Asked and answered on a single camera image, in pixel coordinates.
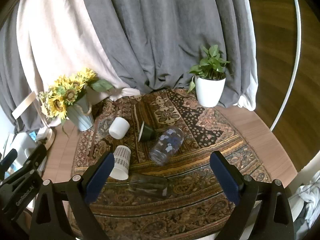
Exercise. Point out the white ribbed plant pot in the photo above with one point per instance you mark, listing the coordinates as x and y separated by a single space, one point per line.
209 91

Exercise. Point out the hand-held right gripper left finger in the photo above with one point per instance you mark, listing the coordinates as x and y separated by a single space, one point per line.
98 177

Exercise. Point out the green potted plant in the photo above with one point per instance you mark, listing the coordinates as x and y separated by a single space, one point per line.
209 63

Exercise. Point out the white sheer curtain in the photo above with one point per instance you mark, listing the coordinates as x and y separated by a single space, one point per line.
250 55

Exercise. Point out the white plastic container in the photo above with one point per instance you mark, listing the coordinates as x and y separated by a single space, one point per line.
21 145

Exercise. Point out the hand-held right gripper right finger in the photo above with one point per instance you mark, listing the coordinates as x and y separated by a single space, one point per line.
228 180

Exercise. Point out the crumpled white cloth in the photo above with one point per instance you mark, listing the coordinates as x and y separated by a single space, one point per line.
308 200

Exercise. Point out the beige curtain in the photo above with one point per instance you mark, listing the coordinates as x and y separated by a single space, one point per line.
65 42

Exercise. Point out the light blue metal bucket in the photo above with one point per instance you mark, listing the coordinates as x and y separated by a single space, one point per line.
80 115

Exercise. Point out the clear glass cup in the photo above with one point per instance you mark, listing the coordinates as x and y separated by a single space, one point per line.
148 186

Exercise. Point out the blue floral glass cup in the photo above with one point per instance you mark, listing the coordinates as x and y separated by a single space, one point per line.
167 145

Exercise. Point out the checkered paper cup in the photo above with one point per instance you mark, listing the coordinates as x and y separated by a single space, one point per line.
121 162

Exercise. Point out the plain white cup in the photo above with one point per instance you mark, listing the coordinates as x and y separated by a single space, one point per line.
119 128

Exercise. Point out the grey curtain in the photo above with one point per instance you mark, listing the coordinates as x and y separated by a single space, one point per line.
160 35

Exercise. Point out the dark green cup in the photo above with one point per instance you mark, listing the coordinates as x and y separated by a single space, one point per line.
147 132

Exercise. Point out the sunflower bouquet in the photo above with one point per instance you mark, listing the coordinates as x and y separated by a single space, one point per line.
67 92

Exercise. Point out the round wooden table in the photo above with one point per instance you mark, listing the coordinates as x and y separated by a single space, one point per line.
262 140

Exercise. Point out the patterned rug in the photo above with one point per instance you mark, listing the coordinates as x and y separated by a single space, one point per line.
190 135

